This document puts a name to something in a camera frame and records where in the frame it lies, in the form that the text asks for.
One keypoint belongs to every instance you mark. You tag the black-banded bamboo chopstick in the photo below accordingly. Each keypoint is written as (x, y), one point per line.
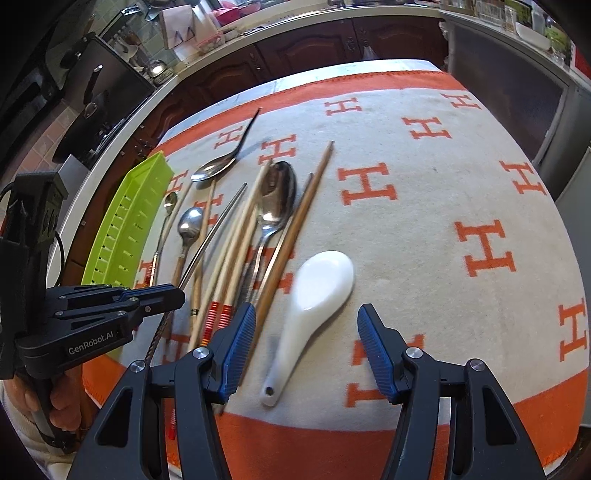
(203, 249)

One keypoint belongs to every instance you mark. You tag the stainless steel panel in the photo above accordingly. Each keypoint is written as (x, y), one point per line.
(74, 170)

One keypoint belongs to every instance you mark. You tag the silver glass-door appliance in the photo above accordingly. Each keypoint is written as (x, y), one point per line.
(517, 97)

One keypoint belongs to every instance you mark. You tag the person's left hand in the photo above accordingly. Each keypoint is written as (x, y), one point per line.
(74, 406)

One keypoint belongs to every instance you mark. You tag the white bowl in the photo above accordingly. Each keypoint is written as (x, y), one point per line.
(532, 36)

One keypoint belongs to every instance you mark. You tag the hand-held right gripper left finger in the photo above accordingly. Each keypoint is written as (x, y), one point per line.
(240, 341)

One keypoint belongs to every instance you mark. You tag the large steel spoon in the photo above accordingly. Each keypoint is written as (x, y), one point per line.
(277, 194)

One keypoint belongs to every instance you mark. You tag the green plastic slotted tray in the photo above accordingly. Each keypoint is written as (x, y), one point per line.
(124, 226)

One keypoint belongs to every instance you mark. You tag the orange and white printed blanket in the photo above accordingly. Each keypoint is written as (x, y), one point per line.
(438, 207)

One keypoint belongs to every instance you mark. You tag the person's left forearm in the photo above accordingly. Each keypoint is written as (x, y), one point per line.
(32, 454)

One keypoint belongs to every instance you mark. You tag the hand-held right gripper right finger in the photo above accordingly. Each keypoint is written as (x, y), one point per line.
(376, 350)

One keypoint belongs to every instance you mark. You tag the pink bowl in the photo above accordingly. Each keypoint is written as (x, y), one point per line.
(230, 17)

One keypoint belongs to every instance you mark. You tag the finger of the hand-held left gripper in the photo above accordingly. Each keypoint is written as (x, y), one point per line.
(115, 316)
(159, 295)

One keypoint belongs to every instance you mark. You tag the black pan with lid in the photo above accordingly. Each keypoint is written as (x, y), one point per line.
(99, 101)

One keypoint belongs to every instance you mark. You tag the small steel kettle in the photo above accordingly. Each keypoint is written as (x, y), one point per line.
(157, 70)

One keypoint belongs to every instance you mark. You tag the white cutting board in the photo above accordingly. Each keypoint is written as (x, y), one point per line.
(178, 25)

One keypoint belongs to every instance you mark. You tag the white ceramic soup spoon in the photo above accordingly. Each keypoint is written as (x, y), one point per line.
(318, 286)

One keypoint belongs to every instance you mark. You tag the dark wooden kitchen cabinets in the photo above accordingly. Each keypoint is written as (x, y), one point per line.
(300, 48)

